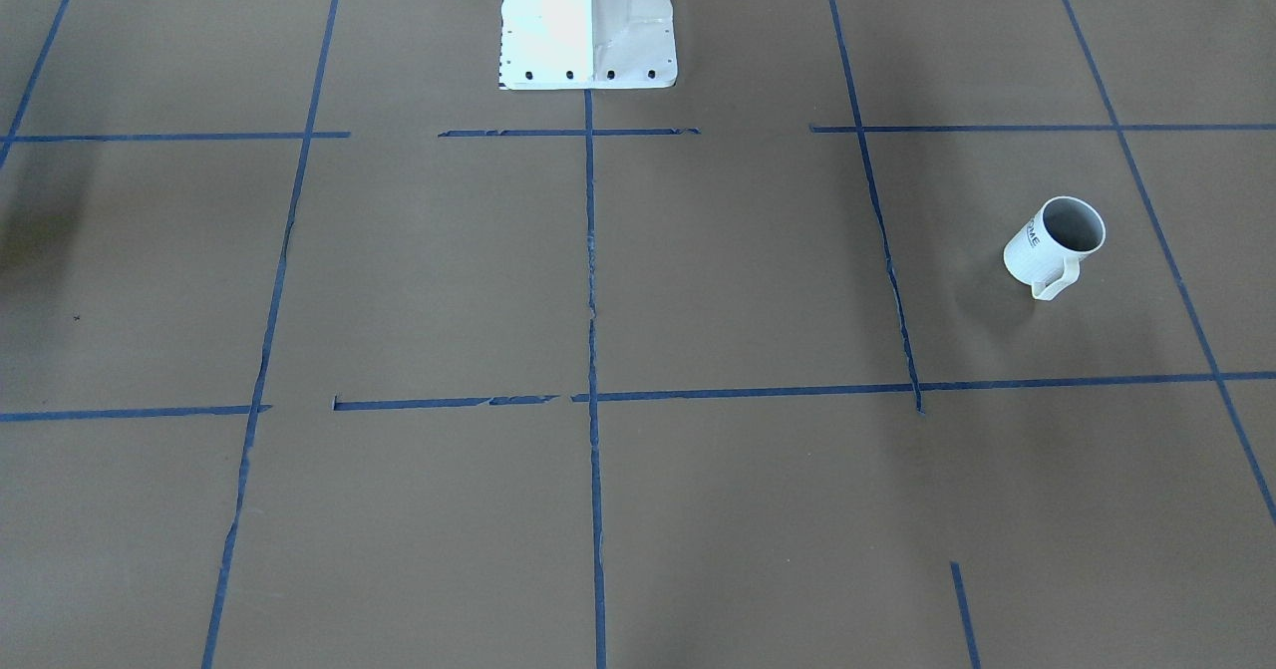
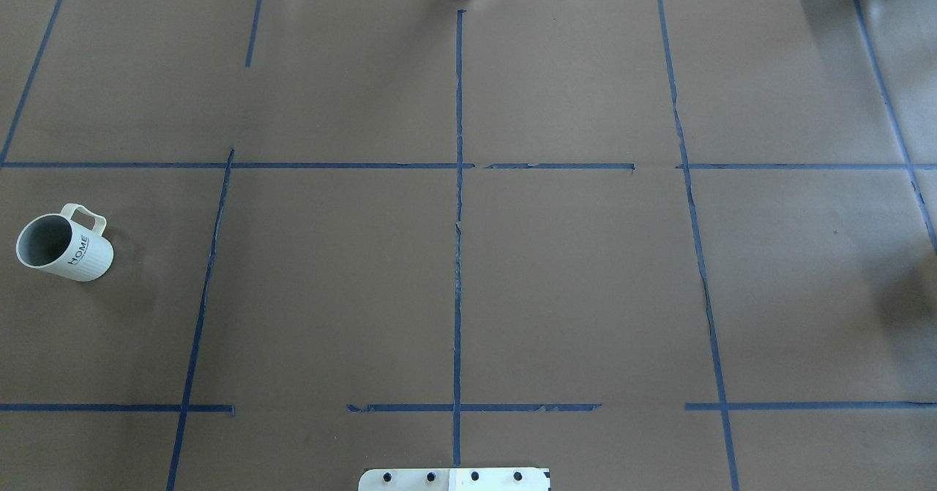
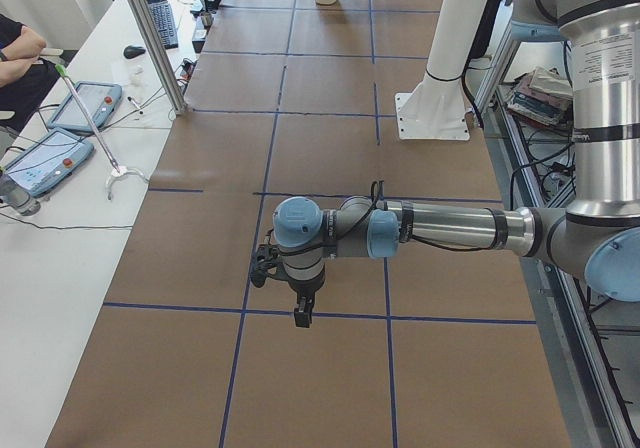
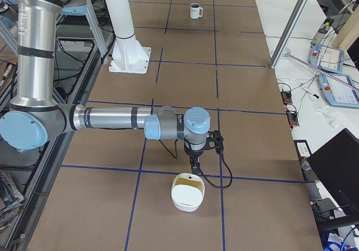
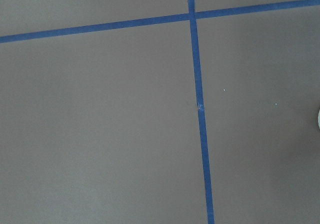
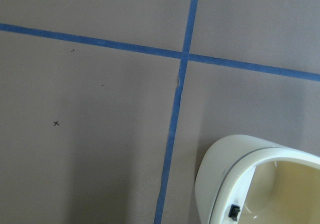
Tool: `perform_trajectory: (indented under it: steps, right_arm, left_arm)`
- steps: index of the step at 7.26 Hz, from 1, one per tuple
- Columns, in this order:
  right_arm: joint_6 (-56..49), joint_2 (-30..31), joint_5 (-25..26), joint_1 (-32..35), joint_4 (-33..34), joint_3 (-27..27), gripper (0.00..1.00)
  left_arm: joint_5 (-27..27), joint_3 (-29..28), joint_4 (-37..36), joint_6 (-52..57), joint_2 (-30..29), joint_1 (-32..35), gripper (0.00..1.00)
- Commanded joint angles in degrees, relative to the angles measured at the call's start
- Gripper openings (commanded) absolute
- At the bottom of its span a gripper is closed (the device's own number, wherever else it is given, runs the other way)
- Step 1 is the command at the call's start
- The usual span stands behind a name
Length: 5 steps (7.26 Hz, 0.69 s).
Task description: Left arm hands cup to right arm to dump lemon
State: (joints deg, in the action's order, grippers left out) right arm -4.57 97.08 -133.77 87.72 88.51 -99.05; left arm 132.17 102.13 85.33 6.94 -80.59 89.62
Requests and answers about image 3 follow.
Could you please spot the stack of cloths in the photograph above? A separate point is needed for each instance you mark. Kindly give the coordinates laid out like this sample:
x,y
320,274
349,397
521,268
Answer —
x,y
542,96

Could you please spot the seated person dark shirt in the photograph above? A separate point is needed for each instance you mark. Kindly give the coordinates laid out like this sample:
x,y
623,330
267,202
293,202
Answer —
x,y
26,78

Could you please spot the black keyboard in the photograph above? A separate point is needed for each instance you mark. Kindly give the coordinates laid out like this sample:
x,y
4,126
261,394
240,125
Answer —
x,y
162,15

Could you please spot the aluminium frame post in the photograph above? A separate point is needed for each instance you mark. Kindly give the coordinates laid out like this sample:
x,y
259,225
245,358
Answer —
x,y
158,54

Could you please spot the clear water bottle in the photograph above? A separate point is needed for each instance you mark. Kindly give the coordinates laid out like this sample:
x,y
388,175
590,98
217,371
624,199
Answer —
x,y
17,197

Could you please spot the teach pendant blue grey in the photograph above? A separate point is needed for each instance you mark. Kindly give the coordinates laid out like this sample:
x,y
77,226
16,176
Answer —
x,y
45,164
100,99

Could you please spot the black computer mouse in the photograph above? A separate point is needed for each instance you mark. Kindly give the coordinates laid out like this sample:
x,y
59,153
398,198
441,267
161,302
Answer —
x,y
132,51

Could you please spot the teach pendant far blue grey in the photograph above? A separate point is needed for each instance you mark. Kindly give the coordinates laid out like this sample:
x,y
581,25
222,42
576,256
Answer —
x,y
100,99

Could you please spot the teach pendant near blue grey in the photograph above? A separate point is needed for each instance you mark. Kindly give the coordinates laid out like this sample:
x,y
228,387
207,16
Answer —
x,y
45,164

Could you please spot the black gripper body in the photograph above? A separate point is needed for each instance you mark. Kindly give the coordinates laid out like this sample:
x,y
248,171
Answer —
x,y
303,290

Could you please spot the white camera pole with base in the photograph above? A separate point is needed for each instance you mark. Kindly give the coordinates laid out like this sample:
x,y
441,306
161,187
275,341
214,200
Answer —
x,y
435,109

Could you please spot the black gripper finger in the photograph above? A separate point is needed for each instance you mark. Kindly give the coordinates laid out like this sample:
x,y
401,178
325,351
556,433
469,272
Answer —
x,y
298,317
306,318

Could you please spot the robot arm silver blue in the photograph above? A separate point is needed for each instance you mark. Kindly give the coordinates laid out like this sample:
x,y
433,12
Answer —
x,y
594,238

